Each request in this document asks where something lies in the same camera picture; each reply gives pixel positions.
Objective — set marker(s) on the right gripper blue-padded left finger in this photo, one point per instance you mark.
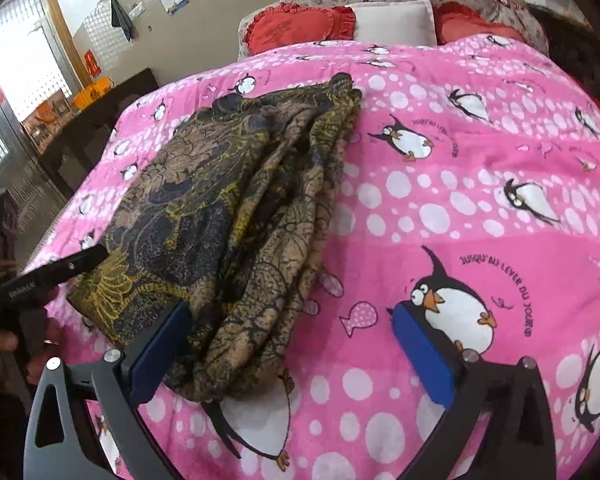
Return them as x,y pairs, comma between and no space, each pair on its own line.
61,440

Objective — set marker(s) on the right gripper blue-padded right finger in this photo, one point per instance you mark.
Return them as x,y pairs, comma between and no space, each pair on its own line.
518,442

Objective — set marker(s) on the brown floral patterned garment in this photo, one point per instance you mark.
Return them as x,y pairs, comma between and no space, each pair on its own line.
231,216

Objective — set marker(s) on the person's left hand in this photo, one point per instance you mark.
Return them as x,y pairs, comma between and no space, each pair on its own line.
34,368

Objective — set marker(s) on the dark wooden side cabinet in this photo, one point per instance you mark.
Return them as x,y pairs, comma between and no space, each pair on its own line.
73,138

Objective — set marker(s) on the orange plastic basket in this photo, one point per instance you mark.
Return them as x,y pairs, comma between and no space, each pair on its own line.
92,93

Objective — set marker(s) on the pink penguin bed blanket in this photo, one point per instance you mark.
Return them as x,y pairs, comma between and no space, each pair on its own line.
481,155

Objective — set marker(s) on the red heart ruffled cushion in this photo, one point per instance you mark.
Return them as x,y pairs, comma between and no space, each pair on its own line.
290,23

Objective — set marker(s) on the white small pillow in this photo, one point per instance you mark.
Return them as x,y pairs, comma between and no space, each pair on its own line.
408,23

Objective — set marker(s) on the dark wooden bed frame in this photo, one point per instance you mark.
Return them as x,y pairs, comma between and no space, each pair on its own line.
574,47

